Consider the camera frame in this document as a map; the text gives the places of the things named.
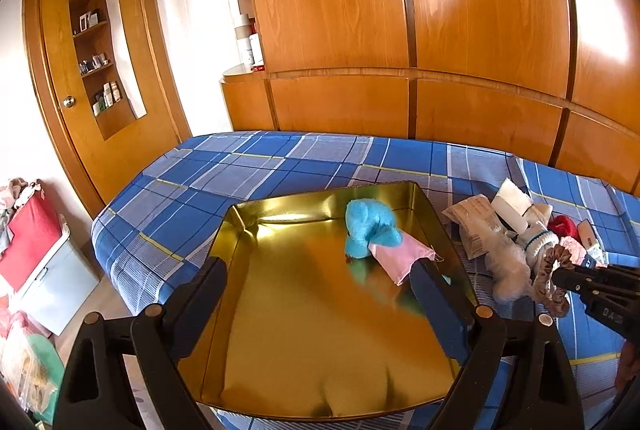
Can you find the clear plastic bag bundle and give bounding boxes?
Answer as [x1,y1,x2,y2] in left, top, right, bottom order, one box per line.
[483,231,530,303]

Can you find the white striped sock roll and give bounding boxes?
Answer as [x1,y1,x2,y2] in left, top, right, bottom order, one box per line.
[516,221,560,275]

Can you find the red plush heart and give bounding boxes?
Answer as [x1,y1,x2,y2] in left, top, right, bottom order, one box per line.
[548,214,580,240]

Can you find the white plastic bin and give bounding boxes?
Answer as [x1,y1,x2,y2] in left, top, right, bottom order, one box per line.
[10,222,99,336]

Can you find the right hand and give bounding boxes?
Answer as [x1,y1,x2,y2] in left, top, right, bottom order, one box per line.
[615,341,640,393]

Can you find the orange wooden wardrobe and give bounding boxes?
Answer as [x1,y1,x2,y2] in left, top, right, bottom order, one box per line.
[222,0,639,193]

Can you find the cream rolled towel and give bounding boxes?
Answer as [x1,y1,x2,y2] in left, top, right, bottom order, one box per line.
[491,179,552,235]

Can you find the pink cloth pouch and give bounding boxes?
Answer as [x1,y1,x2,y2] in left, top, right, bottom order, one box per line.
[369,231,437,286]

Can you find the brown satin scrunchie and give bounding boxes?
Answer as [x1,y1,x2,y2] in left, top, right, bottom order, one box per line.
[533,243,575,318]

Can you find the blue plaid bed sheet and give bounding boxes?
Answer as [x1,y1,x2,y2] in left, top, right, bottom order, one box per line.
[90,129,640,430]

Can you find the white printed packet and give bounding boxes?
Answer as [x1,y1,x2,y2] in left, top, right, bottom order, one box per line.
[442,194,506,260]

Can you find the gold metal tray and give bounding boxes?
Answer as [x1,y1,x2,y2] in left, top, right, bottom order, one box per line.
[178,182,472,421]

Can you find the red storage box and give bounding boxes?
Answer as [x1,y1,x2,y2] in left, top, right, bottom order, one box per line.
[0,190,62,291]

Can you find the pink microfiber dishcloth roll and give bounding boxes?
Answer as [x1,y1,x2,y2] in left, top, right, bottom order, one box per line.
[560,236,587,265]

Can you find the wooden door with shelves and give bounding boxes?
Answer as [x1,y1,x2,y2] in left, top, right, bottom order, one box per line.
[23,0,191,216]

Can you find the round door knob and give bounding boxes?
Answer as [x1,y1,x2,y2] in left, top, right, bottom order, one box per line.
[62,96,76,108]

